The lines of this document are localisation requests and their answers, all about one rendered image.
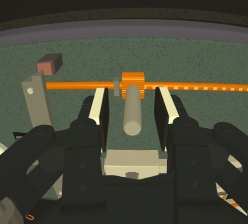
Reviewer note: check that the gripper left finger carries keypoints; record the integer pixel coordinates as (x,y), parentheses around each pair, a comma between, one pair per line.
(81,169)

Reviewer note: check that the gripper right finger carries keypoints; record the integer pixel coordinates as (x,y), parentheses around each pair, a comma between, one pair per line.
(193,169)

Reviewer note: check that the beige notched balance beam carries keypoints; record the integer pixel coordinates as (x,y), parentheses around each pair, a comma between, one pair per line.
(232,202)

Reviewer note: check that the beige box rider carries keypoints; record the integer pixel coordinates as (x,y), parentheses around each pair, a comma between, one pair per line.
(131,162)

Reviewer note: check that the beige balance body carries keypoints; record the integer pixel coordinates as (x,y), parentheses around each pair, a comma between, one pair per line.
(38,104)

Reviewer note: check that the orange notched balance beam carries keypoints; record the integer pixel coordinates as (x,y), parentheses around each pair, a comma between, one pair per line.
(77,85)

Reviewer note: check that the grey beam stop collar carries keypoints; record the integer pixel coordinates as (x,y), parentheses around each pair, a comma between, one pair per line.
(116,88)

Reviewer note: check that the beige bar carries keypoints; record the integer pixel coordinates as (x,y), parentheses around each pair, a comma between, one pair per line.
(235,163)

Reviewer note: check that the small orange hook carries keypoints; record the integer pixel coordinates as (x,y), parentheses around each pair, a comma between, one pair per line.
(30,217)

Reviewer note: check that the olive grey rounded part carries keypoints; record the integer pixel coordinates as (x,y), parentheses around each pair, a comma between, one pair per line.
(7,212)

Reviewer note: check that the red brown block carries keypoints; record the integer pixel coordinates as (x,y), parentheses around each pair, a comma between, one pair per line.
(45,68)

